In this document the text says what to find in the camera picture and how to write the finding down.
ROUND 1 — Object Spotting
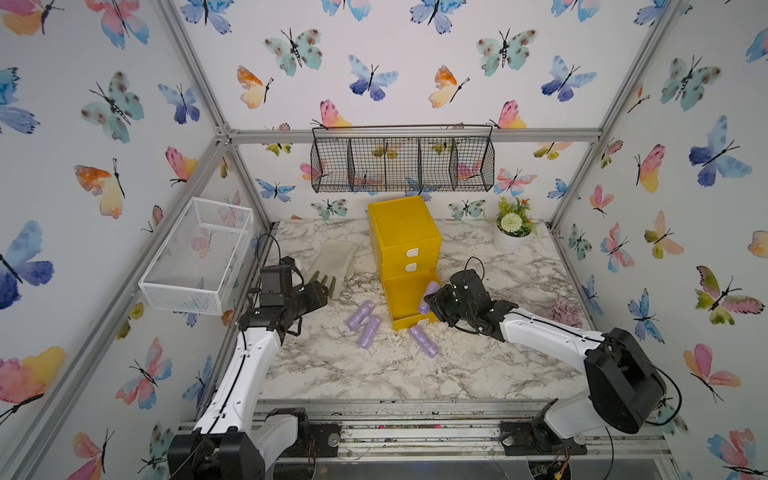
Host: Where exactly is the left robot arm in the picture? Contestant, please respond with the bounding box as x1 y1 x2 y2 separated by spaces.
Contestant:
167 257 329 479

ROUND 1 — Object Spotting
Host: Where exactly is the purple bag roll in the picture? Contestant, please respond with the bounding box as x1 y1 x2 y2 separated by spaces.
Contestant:
418 280 441 316
346 300 375 332
358 315 381 349
409 325 440 358

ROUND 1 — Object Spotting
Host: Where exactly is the yellow drawer cabinet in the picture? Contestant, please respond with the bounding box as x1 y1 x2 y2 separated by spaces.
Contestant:
368 196 442 331

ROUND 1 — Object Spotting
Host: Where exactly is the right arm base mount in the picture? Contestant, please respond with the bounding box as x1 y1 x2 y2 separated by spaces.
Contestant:
499 400 587 456

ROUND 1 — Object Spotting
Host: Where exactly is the white mesh wall basket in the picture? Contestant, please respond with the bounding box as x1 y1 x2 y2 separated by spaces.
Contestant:
138 197 254 315

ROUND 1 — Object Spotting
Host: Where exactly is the pink coral ornament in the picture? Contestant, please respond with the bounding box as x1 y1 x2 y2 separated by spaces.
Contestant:
551 298 584 329

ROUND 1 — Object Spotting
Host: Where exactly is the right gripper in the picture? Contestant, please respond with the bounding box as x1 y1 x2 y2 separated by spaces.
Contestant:
420 282 474 326

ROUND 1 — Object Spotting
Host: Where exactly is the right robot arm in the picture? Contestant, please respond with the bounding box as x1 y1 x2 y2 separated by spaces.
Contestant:
423 269 667 444

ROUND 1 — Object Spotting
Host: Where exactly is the white green work glove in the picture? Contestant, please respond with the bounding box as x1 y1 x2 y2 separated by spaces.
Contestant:
308 239 358 300

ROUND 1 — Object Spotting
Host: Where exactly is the black wire wall basket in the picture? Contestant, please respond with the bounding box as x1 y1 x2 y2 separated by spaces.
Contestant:
310 124 496 194

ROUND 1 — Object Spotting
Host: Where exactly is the potted artificial plant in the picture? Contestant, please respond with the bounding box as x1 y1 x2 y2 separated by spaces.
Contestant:
493 197 535 254

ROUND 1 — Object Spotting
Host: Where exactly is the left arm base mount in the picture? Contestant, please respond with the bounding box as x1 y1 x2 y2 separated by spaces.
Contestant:
264 407 341 460

